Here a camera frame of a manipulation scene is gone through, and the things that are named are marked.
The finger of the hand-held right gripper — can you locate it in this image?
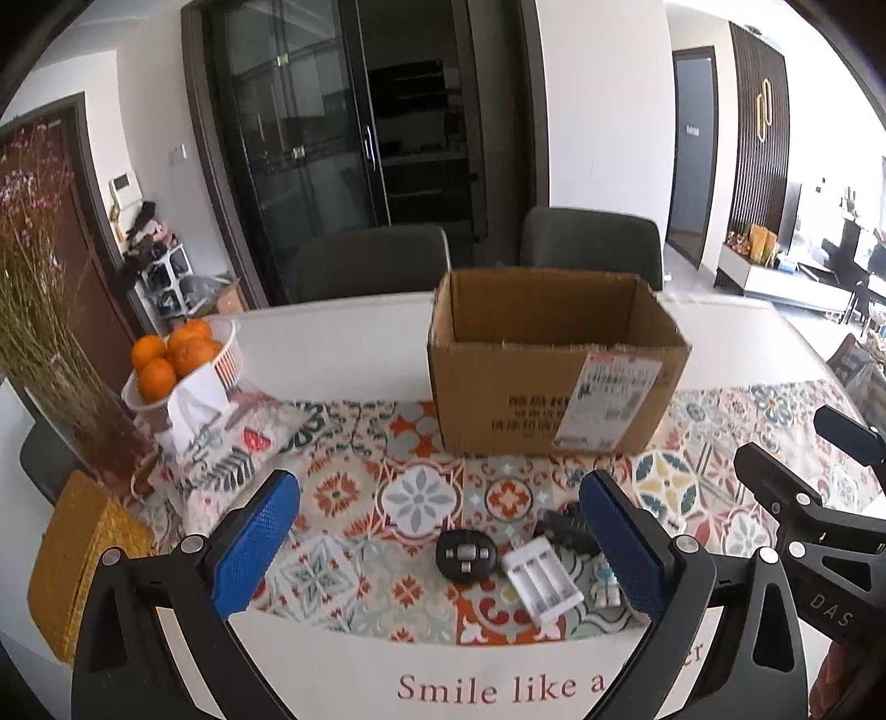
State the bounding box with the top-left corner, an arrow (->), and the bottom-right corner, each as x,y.
813,405 -> 886,480
734,443 -> 886,551

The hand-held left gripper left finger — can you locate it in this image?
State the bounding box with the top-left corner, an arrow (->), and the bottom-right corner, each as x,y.
71,469 -> 302,720

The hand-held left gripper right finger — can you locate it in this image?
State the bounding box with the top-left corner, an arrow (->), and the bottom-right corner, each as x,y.
578,469 -> 811,720

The small astronaut figurine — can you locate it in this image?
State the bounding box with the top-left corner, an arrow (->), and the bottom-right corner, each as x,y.
594,559 -> 624,609

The black power adapter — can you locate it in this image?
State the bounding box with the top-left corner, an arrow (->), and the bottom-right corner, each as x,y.
533,502 -> 602,557

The white battery charger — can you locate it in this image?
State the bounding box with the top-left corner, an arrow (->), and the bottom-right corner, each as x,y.
499,538 -> 584,622

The black round gadget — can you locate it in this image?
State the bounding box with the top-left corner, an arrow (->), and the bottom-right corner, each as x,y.
435,529 -> 499,584

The brown cardboard box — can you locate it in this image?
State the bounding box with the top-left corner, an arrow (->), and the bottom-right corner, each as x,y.
427,269 -> 693,458

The floral fabric tissue box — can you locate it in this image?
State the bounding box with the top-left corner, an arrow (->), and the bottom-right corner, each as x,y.
153,377 -> 326,534

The patterned tablecloth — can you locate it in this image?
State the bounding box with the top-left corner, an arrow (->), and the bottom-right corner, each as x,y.
138,377 -> 886,720

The white low cabinet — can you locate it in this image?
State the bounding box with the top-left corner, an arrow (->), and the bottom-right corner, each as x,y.
716,242 -> 886,323

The white plastic fruit basket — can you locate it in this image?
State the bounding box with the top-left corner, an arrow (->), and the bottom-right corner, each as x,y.
122,317 -> 245,431

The yellow woven box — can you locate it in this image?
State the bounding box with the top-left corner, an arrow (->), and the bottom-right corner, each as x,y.
28,471 -> 153,662

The orange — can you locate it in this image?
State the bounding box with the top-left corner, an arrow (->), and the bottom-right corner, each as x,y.
168,320 -> 212,349
173,338 -> 224,378
137,358 -> 177,404
131,336 -> 169,371

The glass vase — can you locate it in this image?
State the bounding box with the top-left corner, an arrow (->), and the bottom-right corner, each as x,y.
24,353 -> 150,486

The dark grey dining chair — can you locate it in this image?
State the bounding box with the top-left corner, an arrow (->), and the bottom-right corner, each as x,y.
294,225 -> 452,304
19,419 -> 87,506
519,206 -> 664,292

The small cardboard box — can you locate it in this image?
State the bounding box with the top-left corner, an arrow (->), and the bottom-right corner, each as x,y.
208,277 -> 250,316

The white shoe rack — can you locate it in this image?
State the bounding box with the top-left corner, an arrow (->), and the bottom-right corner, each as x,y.
123,200 -> 191,316

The grey room door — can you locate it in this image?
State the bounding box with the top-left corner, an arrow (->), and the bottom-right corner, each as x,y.
666,47 -> 719,270

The dried flower bouquet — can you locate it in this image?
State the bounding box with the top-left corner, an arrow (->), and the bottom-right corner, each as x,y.
0,125 -> 132,430

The brown entrance door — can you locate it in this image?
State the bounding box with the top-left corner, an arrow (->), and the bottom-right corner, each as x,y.
0,93 -> 157,340

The white intercom panel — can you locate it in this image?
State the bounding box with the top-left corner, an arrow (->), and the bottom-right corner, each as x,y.
107,173 -> 140,229

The dark glass sliding door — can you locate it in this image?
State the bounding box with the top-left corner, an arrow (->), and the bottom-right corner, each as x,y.
181,0 -> 548,309

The dark slatted wall panel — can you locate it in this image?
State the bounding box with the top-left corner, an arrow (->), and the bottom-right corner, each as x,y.
727,20 -> 790,243

